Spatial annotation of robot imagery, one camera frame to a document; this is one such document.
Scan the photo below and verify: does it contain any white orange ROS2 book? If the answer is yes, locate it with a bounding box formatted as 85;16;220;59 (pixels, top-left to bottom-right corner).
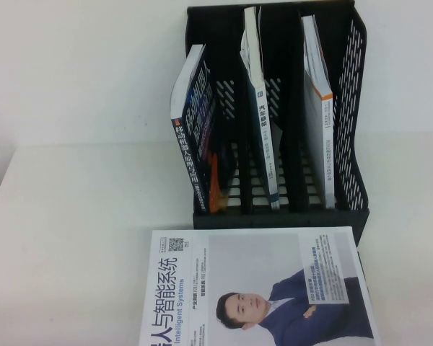
300;14;336;210

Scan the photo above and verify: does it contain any dark blue mobile robot book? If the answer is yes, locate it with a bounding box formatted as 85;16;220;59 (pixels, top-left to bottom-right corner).
169;43;235;214

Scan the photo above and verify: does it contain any teal book with white spine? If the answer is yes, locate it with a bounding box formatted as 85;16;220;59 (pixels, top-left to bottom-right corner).
239;6;284;210

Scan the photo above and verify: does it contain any black perforated plastic book stand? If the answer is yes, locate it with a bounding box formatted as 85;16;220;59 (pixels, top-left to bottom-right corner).
185;5;369;231

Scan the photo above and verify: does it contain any magazine with man portrait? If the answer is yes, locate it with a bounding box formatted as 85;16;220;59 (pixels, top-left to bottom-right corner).
139;226;380;346

